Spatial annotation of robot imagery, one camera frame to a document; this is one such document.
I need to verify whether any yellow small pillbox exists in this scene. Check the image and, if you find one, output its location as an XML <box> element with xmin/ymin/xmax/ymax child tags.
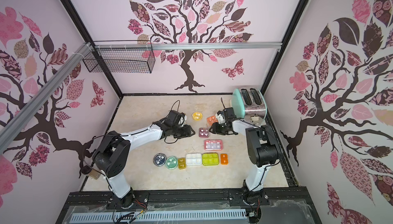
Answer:
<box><xmin>178</xmin><ymin>157</ymin><xmax>186</xmax><ymax>170</ymax></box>

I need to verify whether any orange two-cell pillbox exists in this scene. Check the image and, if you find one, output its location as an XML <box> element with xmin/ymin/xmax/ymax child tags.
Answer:
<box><xmin>220</xmin><ymin>153</ymin><xmax>229</xmax><ymax>165</ymax></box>

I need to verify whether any left aluminium rail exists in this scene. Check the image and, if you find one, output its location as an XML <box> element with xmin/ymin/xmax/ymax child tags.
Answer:
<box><xmin>1</xmin><ymin>42</ymin><xmax>92</xmax><ymax>153</ymax></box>

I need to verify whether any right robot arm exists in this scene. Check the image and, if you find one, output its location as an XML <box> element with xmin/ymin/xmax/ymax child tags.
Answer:
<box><xmin>209</xmin><ymin>107</ymin><xmax>281</xmax><ymax>194</ymax></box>

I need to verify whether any green round pillbox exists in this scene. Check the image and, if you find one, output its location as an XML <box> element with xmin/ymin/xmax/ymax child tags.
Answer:
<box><xmin>165</xmin><ymin>156</ymin><xmax>179</xmax><ymax>170</ymax></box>

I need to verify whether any lime green square pillbox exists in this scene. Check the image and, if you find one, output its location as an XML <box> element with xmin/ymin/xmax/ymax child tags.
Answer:
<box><xmin>202</xmin><ymin>153</ymin><xmax>220</xmax><ymax>166</ymax></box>

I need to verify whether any brown lidded jar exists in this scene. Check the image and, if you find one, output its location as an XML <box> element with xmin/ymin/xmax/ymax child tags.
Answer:
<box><xmin>81</xmin><ymin>165</ymin><xmax>101</xmax><ymax>180</ymax></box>

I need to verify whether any navy round pillbox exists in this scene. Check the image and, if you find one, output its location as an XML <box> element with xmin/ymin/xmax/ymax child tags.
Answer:
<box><xmin>153</xmin><ymin>153</ymin><xmax>167</xmax><ymax>167</ymax></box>

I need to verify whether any mint green toaster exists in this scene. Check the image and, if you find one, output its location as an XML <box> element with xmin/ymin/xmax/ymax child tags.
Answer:
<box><xmin>231</xmin><ymin>87</ymin><xmax>268</xmax><ymax>125</ymax></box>

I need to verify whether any orange small pillbox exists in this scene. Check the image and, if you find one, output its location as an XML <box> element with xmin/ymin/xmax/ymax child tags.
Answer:
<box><xmin>206</xmin><ymin>115</ymin><xmax>218</xmax><ymax>126</ymax></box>

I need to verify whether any pink rectangular pillbox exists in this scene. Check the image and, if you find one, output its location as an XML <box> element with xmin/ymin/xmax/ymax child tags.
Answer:
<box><xmin>204</xmin><ymin>140</ymin><xmax>223</xmax><ymax>151</ymax></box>

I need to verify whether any white cable duct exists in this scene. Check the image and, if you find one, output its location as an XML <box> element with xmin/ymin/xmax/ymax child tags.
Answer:
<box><xmin>68</xmin><ymin>209</ymin><xmax>248</xmax><ymax>224</ymax></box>

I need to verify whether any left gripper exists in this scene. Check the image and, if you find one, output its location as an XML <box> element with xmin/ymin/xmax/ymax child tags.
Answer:
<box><xmin>172</xmin><ymin>124</ymin><xmax>197</xmax><ymax>139</ymax></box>

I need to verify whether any yellow round pillbox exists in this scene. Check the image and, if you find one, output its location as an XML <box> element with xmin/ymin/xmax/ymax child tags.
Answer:
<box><xmin>192</xmin><ymin>111</ymin><xmax>203</xmax><ymax>121</ymax></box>

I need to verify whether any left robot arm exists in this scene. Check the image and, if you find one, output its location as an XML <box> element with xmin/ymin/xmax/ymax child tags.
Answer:
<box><xmin>93</xmin><ymin>110</ymin><xmax>195</xmax><ymax>201</ymax></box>

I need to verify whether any white square pillbox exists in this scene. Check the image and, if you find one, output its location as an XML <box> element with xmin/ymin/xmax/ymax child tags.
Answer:
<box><xmin>185</xmin><ymin>153</ymin><xmax>202</xmax><ymax>167</ymax></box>

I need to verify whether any aluminium rail bar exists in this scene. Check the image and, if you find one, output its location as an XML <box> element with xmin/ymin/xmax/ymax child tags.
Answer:
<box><xmin>94</xmin><ymin>42</ymin><xmax>282</xmax><ymax>51</ymax></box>

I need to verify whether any black wire basket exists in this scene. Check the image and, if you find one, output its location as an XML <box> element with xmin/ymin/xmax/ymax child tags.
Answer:
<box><xmin>84</xmin><ymin>40</ymin><xmax>156</xmax><ymax>74</ymax></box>

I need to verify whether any magenta small pillbox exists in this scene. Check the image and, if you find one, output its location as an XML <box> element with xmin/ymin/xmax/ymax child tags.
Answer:
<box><xmin>199</xmin><ymin>128</ymin><xmax>209</xmax><ymax>138</ymax></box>

